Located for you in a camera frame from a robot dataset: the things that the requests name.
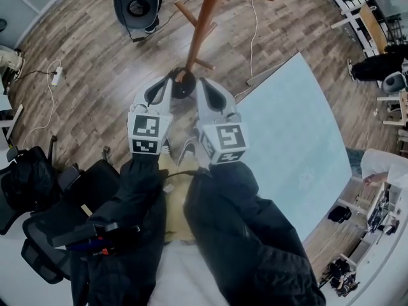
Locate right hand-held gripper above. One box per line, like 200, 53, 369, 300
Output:
194, 76, 250, 166

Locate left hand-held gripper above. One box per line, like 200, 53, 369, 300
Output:
126, 76, 175, 156

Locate wooden coat rack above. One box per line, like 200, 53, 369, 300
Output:
173, 0, 275, 83

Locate person's left forearm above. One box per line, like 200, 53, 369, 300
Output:
71, 153, 167, 306

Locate person's right forearm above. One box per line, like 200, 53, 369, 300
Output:
182, 161, 326, 306

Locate light blue table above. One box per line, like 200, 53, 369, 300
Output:
235, 52, 354, 242

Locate white power strip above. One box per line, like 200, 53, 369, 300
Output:
50, 63, 64, 87

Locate person's khaki trousers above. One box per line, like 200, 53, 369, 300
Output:
157, 150, 205, 245

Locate white desk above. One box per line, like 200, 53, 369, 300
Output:
0, 93, 26, 150

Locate dark grey flat box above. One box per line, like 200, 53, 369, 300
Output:
52, 221, 142, 249

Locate blue flat item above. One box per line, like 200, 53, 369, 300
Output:
66, 238, 106, 252

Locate person's white shirt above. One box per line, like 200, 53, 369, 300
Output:
146, 239, 231, 306

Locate white-legged wooden desk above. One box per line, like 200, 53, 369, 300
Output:
377, 90, 408, 128
330, 3, 389, 59
337, 170, 408, 245

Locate black and white bag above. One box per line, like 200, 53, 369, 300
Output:
321, 258, 357, 296

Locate white power cable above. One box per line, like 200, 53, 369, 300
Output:
21, 60, 64, 147
245, 0, 260, 87

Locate black floor cable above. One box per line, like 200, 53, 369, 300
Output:
13, 69, 59, 80

